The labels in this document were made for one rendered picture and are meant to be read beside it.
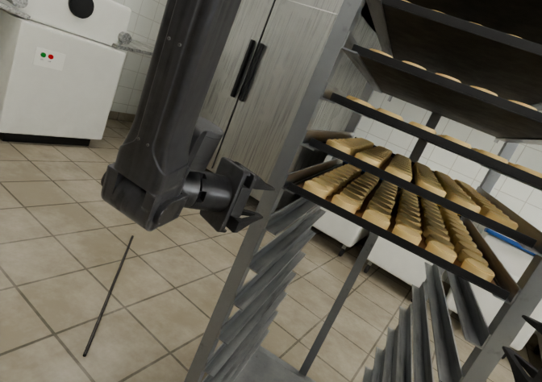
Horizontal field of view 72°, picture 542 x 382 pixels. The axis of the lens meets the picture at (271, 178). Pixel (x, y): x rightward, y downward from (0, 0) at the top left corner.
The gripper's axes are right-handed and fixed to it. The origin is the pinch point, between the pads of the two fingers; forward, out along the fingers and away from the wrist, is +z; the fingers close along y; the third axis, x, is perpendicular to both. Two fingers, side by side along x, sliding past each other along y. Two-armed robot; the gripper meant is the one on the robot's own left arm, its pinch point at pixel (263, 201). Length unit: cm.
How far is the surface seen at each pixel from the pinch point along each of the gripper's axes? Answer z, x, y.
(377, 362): 78, -2, -48
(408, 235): 20.0, -16.2, 4.1
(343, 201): 14.0, -5.1, 4.4
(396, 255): 227, 74, -49
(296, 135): 5.6, 4.6, 12.1
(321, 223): 208, 135, -57
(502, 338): 28.7, -33.8, -4.1
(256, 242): 7.4, 4.7, -10.4
